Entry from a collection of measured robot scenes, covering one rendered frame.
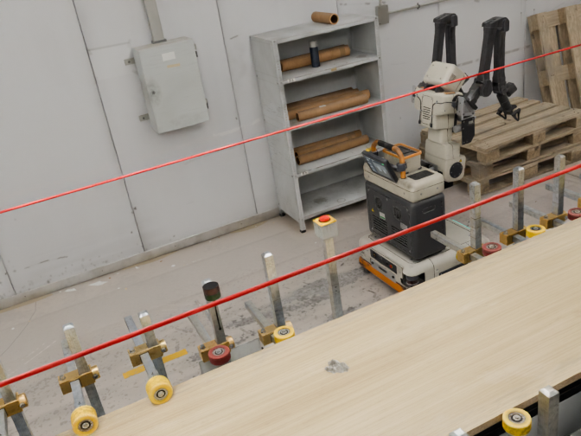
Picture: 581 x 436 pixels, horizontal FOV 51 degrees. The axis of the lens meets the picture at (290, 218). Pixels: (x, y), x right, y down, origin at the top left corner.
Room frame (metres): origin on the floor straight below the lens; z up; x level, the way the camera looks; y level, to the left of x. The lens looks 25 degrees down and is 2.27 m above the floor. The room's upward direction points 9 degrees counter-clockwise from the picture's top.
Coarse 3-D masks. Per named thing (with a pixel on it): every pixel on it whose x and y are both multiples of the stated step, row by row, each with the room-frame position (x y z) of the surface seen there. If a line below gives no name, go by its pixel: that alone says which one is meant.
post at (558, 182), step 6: (558, 156) 2.61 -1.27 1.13; (564, 156) 2.61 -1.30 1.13; (558, 162) 2.61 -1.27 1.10; (564, 162) 2.61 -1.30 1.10; (558, 168) 2.61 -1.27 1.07; (564, 168) 2.61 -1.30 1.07; (564, 174) 2.61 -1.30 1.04; (558, 180) 2.60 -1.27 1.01; (564, 180) 2.61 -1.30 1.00; (558, 186) 2.60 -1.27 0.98; (564, 186) 2.61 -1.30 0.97; (558, 192) 2.60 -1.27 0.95; (552, 198) 2.63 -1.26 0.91; (558, 198) 2.60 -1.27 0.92; (552, 204) 2.63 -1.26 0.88; (558, 204) 2.60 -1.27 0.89; (552, 210) 2.62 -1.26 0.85; (558, 210) 2.60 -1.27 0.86
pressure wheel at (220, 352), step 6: (216, 348) 1.88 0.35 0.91; (222, 348) 1.88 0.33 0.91; (228, 348) 1.87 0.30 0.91; (210, 354) 1.85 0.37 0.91; (216, 354) 1.85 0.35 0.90; (222, 354) 1.84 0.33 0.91; (228, 354) 1.84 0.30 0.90; (210, 360) 1.84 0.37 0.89; (216, 360) 1.82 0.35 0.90; (222, 360) 1.82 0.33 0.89; (228, 360) 1.84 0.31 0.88
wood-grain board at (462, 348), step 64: (512, 256) 2.19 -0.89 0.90; (576, 256) 2.11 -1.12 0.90; (384, 320) 1.89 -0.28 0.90; (448, 320) 1.83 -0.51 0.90; (512, 320) 1.77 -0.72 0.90; (576, 320) 1.71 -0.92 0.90; (192, 384) 1.71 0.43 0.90; (256, 384) 1.65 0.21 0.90; (320, 384) 1.60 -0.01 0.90; (384, 384) 1.55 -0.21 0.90; (448, 384) 1.50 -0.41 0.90; (512, 384) 1.46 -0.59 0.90
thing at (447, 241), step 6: (432, 234) 2.65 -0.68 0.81; (438, 234) 2.62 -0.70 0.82; (438, 240) 2.60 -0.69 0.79; (444, 240) 2.56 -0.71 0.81; (450, 240) 2.54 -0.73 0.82; (450, 246) 2.52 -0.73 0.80; (456, 246) 2.48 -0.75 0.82; (462, 246) 2.48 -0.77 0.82; (456, 252) 2.48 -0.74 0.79; (474, 258) 2.37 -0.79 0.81; (480, 258) 2.35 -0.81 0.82
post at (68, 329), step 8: (64, 328) 1.78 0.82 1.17; (72, 328) 1.78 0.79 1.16; (72, 336) 1.78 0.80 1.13; (72, 344) 1.77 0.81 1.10; (72, 352) 1.77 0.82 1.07; (80, 360) 1.78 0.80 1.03; (80, 368) 1.77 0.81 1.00; (88, 368) 1.78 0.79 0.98; (88, 392) 1.77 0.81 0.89; (96, 392) 1.78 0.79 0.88; (96, 400) 1.78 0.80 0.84; (96, 408) 1.77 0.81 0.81
